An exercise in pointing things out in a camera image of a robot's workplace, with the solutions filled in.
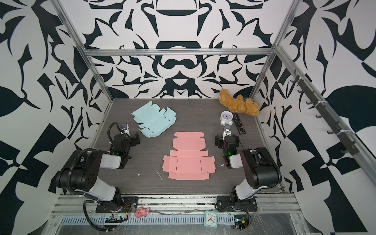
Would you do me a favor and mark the teal square clock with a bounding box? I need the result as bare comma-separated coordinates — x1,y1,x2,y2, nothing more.
204,211,217,228

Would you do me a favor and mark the black wall hook rack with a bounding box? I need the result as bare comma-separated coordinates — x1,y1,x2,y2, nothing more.
291,72,360,155

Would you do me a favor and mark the pink paper box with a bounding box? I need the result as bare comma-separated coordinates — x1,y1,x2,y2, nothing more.
163,132,216,181

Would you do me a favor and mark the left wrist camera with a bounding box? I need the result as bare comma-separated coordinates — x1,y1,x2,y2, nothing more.
119,124,130,136

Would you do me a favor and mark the black remote control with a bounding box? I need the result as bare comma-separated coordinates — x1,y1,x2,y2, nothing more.
233,113,246,135

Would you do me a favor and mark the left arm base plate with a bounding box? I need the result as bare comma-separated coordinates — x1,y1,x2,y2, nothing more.
96,196,139,213

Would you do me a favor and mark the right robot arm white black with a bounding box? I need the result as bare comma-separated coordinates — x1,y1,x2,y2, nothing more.
214,135,282,202

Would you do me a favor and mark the light blue flat paper box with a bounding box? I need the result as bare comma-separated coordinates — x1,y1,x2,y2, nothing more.
131,101,177,138

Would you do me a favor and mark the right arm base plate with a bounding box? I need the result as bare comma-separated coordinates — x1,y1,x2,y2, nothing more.
214,196,258,212

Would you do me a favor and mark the pink small toy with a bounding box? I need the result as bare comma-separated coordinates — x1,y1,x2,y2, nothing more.
134,207,149,218

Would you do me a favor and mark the small circuit board right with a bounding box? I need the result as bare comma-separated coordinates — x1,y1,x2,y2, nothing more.
234,214,252,231

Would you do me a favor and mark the white alarm clock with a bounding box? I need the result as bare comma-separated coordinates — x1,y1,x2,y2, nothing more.
220,111,234,126

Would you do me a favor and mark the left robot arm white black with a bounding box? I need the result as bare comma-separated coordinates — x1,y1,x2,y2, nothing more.
55,122,141,209

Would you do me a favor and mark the brown teddy bear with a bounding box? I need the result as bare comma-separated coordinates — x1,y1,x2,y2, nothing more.
219,89,259,116

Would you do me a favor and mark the small circuit board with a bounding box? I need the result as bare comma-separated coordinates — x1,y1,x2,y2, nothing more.
105,213,129,223
234,214,252,231

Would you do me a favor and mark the small circuit board left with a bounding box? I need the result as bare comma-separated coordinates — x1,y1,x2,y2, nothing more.
105,213,129,223

